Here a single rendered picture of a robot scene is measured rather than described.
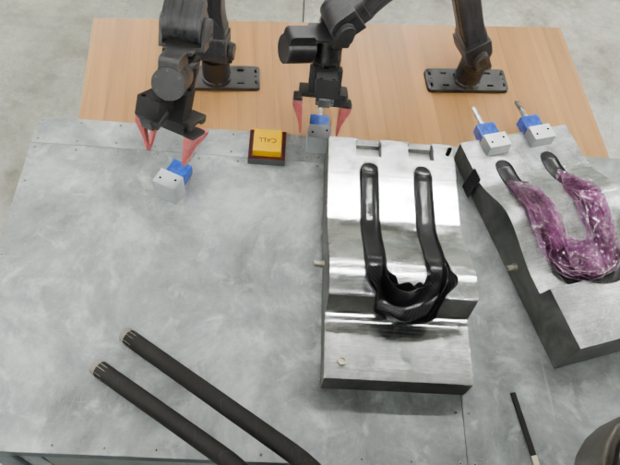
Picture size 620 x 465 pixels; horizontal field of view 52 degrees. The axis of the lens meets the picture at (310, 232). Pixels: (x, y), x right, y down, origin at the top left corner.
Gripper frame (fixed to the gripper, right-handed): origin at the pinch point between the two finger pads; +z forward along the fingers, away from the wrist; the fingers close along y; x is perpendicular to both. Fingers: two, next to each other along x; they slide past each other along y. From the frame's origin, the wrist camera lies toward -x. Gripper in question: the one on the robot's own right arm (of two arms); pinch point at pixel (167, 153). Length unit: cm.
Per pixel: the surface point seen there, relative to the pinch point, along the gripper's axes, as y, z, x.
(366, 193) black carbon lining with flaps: 37.2, -2.4, 12.7
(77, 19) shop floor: -113, 32, 131
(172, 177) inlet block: 0.7, 6.1, 2.9
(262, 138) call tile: 11.5, -1.3, 19.8
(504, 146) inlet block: 59, -14, 35
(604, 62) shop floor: 97, -11, 209
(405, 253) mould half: 48.7, -0.1, 0.8
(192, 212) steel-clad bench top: 6.2, 12.2, 3.2
